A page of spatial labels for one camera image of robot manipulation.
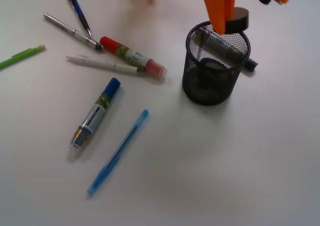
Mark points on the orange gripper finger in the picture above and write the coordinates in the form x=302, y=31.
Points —
x=215, y=9
x=229, y=9

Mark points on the small black tape roll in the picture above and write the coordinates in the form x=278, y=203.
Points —
x=239, y=21

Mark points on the large black tape roll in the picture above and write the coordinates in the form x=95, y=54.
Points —
x=212, y=81

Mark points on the black mesh pen holder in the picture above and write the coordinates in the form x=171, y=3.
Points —
x=232, y=50

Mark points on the black marker behind holder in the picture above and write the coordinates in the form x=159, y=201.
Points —
x=250, y=65

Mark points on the white dotted pen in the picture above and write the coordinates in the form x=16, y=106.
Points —
x=118, y=67

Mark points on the silver black tip pen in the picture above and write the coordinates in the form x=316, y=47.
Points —
x=73, y=32

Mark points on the dark blue pen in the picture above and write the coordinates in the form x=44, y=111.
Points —
x=81, y=16

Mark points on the green pen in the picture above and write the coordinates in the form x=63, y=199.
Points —
x=22, y=56

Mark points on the light blue pen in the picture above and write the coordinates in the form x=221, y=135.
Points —
x=108, y=167

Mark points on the red cap marker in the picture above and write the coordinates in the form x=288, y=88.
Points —
x=134, y=58

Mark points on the blue cap marker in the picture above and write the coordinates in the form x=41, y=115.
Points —
x=88, y=126

